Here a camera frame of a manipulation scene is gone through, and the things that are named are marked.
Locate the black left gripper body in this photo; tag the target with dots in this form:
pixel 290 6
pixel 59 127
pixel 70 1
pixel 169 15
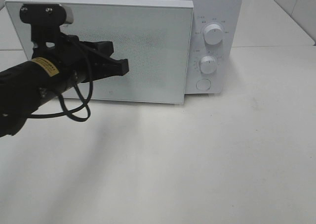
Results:
pixel 60 59

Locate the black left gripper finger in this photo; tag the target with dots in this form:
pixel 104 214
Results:
pixel 97 50
pixel 105 69

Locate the white microwave door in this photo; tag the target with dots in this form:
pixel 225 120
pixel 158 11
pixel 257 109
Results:
pixel 153 35

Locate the round white door button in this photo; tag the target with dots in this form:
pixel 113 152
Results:
pixel 203 85

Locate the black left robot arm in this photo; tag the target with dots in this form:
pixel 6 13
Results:
pixel 20 100

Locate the lower white timer knob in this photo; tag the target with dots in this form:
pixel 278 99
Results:
pixel 208 64

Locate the upper white power knob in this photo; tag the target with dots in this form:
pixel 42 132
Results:
pixel 213 34

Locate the white microwave oven body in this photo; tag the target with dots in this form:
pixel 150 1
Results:
pixel 205 12

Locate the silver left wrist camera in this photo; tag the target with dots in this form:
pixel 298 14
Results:
pixel 43 14

